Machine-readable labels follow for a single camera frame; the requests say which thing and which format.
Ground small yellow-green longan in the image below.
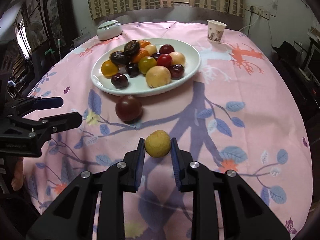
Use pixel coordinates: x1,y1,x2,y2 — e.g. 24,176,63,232
144,130,171,158

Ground large orange mandarin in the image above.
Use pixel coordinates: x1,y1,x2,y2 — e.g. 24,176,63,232
131,48,149,64

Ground tiny yellow-green longan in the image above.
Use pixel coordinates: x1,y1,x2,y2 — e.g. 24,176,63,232
144,44,158,56

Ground dark purple plum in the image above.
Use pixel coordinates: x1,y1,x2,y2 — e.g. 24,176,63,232
111,73,129,89

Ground person's left hand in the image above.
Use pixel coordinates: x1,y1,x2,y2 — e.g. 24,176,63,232
11,157,24,191

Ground dark framed cabinet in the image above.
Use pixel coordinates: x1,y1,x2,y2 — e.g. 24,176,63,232
12,0,78,57

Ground yellow orange tomato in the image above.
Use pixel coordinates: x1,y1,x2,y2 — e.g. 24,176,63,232
100,60,119,77

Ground pink floral tablecloth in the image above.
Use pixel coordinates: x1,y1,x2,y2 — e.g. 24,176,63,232
24,22,313,236

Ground dark purple ribbed tomato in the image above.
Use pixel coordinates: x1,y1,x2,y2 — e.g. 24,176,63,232
110,51,130,67

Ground blackish small plum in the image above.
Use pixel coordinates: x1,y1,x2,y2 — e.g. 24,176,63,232
125,63,140,78

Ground white lidded ceramic jar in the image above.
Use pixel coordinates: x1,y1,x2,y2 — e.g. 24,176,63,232
97,20,123,41

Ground wrinkled dark passion fruit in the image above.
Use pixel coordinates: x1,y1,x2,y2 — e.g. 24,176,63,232
124,40,140,57

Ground green yellow tomato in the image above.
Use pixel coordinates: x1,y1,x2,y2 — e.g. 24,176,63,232
138,56,157,75

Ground large yellow pear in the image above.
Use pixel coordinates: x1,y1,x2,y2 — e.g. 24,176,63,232
145,66,171,88

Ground small orange tangerine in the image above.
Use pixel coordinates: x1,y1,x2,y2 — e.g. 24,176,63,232
139,40,151,48

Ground small dark plum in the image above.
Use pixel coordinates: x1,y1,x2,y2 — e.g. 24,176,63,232
151,52,161,61

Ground red tomato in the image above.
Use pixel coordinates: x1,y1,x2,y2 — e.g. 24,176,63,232
157,54,172,68

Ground dark cherry plum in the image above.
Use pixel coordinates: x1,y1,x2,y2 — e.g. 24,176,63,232
168,64,184,80

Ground dark red plum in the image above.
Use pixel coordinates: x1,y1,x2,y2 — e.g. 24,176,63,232
159,44,175,54

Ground dark computer monitor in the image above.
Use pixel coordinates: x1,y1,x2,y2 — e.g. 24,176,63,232
302,37,319,86

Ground patterned paper cup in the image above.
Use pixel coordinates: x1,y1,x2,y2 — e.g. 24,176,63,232
207,20,227,43

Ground white power cable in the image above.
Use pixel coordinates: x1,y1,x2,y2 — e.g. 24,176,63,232
237,13,262,34

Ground white wall power strip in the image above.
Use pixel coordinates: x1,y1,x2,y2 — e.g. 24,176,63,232
246,5,271,20

